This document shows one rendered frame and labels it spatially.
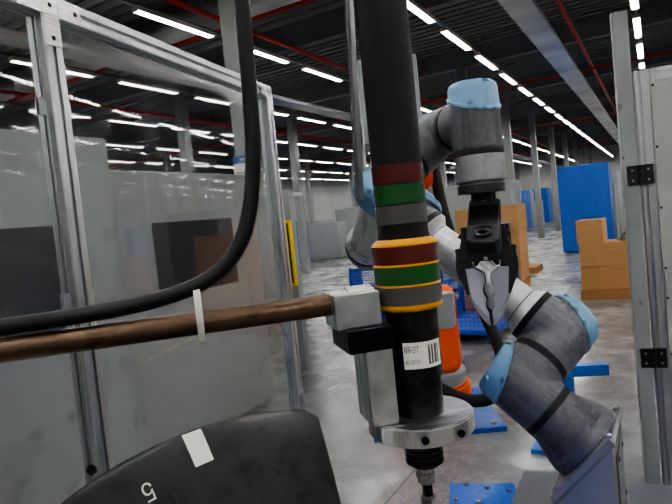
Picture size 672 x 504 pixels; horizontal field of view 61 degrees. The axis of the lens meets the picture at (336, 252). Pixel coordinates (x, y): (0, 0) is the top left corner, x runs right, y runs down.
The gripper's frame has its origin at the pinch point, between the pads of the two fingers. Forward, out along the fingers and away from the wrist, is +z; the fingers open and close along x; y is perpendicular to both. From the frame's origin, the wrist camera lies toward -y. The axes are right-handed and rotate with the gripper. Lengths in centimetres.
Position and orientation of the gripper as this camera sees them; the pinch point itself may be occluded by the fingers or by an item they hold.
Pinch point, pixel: (491, 317)
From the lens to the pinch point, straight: 88.3
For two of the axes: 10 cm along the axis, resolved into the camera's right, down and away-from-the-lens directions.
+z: 1.0, 9.9, 0.5
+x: -9.4, 0.8, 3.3
